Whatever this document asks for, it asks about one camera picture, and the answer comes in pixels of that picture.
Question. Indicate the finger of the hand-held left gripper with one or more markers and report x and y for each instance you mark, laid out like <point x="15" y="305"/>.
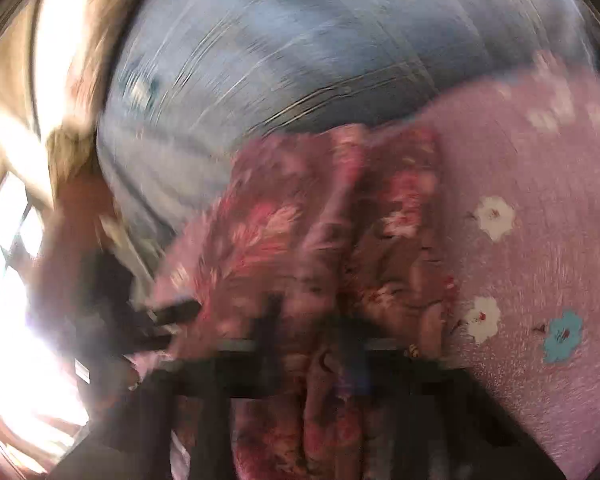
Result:
<point x="150" y="344"/>
<point x="177" y="311"/>

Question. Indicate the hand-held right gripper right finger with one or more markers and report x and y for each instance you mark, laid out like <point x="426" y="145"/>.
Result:
<point x="355" y="360"/>

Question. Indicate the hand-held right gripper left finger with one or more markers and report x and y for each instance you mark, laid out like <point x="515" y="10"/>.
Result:
<point x="268" y="330"/>

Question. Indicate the pink floral garment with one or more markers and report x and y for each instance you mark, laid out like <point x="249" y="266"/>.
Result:
<point x="305" y="240"/>

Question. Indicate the person's left forearm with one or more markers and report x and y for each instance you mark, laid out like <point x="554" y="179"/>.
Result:
<point x="75" y="220"/>

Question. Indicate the bright window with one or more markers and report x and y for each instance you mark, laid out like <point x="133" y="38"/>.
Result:
<point x="25" y="310"/>

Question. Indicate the pink flower-print bed sheet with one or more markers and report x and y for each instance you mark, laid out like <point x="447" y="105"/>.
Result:
<point x="530" y="260"/>

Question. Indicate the brown curtain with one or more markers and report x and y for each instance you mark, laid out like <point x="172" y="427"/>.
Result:
<point x="75" y="60"/>

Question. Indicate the blue plaid blanket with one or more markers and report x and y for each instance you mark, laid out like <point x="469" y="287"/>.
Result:
<point x="280" y="60"/>

